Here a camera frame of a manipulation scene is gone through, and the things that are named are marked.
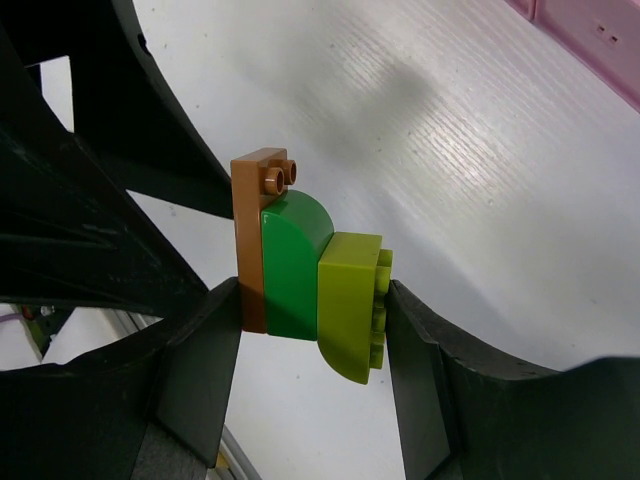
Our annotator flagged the lime curved brick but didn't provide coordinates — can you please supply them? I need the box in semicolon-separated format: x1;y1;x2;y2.
317;232;393;385

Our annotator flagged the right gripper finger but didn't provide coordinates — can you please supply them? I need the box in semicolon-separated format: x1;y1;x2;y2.
386;281;639;479
1;278;241;479

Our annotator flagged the dark green rounded brick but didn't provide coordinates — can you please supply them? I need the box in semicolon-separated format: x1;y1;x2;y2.
261;190;334;341

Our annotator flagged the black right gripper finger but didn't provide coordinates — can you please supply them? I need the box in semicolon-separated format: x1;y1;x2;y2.
70;1;232;218
1;19;207;316

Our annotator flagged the brown long plate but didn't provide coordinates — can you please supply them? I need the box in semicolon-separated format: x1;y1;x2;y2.
231;147;297;334

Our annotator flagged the pink container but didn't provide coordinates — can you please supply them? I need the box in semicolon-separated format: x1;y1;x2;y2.
509;0;640;109

